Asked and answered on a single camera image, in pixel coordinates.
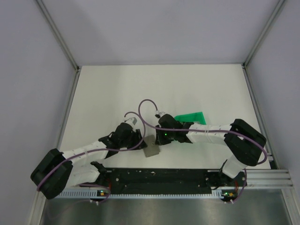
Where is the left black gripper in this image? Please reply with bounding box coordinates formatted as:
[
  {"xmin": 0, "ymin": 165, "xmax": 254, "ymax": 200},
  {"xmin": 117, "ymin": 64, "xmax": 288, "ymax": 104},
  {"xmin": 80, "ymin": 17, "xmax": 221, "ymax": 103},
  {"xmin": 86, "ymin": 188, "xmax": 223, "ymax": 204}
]
[{"xmin": 120, "ymin": 129, "xmax": 147, "ymax": 150}]

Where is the grey card holder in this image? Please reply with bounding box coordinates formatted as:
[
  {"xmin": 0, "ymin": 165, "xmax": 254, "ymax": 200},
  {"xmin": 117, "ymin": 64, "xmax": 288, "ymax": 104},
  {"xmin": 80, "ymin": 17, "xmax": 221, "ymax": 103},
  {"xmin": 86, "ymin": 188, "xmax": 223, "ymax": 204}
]
[{"xmin": 143, "ymin": 135, "xmax": 160, "ymax": 158}]

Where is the green plastic bin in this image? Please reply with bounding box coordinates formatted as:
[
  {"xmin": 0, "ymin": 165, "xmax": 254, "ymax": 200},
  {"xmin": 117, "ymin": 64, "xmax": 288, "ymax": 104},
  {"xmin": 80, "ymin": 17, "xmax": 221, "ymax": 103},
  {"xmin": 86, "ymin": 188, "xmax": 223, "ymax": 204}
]
[{"xmin": 174, "ymin": 112, "xmax": 206, "ymax": 125}]

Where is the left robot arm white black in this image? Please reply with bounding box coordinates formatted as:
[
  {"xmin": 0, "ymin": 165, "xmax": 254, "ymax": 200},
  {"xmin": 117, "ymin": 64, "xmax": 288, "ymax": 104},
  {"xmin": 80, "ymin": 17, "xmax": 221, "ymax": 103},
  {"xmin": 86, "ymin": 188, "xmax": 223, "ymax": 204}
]
[{"xmin": 30, "ymin": 120, "xmax": 147, "ymax": 200}]

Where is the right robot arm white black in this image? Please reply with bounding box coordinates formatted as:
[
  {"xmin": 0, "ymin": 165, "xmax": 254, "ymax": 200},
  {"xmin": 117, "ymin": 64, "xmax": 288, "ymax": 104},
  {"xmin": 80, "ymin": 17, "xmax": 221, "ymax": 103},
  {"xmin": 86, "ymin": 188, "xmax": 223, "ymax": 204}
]
[{"xmin": 155, "ymin": 114, "xmax": 266, "ymax": 186}]

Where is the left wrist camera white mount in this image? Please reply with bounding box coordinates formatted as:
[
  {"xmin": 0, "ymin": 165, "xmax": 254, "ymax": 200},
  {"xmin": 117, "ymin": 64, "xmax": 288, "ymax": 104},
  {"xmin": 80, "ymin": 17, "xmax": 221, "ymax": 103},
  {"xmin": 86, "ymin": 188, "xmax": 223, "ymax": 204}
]
[{"xmin": 124, "ymin": 117, "xmax": 137, "ymax": 126}]

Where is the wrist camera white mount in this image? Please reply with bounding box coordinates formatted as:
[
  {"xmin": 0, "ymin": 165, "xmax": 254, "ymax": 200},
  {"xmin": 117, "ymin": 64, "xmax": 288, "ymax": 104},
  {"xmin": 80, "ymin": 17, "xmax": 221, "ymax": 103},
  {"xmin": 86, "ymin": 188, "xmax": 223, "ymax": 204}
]
[
  {"xmin": 155, "ymin": 110, "xmax": 166, "ymax": 119},
  {"xmin": 124, "ymin": 117, "xmax": 137, "ymax": 126}
]

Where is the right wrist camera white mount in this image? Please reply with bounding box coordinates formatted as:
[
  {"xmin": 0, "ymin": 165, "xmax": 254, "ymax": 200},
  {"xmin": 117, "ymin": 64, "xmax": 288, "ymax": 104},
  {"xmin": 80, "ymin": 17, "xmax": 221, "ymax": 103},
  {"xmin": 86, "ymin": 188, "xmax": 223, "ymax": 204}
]
[{"xmin": 155, "ymin": 110, "xmax": 166, "ymax": 119}]

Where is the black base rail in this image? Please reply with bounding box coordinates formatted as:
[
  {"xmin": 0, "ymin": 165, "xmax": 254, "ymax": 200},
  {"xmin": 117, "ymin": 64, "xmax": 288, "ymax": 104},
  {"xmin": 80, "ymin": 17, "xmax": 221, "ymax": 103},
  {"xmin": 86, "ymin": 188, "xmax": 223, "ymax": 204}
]
[{"xmin": 77, "ymin": 160, "xmax": 249, "ymax": 195}]

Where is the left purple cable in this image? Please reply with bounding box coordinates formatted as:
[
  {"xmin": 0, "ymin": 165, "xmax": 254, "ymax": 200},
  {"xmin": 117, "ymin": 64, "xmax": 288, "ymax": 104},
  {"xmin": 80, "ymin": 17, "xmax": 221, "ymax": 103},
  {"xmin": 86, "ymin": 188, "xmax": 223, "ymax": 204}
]
[{"xmin": 37, "ymin": 112, "xmax": 147, "ymax": 204}]

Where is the white slotted cable duct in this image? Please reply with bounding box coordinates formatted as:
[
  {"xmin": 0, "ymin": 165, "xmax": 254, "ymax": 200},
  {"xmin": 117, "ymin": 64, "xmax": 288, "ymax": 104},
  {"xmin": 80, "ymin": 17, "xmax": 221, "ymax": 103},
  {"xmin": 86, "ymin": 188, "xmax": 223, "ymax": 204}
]
[{"xmin": 55, "ymin": 188, "xmax": 229, "ymax": 199}]

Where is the left aluminium frame post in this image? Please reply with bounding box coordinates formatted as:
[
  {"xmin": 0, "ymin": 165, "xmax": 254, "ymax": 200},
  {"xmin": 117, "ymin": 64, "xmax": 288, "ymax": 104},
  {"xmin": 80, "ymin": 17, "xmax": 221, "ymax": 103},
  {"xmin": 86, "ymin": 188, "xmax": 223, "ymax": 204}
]
[{"xmin": 34, "ymin": 0, "xmax": 80, "ymax": 71}]

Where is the aluminium frame post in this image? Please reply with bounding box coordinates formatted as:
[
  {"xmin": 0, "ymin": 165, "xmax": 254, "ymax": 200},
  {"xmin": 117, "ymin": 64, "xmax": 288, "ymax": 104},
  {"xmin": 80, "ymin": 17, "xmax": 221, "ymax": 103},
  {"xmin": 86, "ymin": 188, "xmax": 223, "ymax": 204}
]
[
  {"xmin": 34, "ymin": 0, "xmax": 80, "ymax": 71},
  {"xmin": 242, "ymin": 0, "xmax": 288, "ymax": 69}
]

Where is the right aluminium frame post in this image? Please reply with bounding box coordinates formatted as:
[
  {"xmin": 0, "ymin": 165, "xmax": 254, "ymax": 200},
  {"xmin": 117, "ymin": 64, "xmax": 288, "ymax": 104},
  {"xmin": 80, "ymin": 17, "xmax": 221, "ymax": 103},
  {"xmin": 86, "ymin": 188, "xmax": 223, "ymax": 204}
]
[{"xmin": 242, "ymin": 0, "xmax": 288, "ymax": 69}]

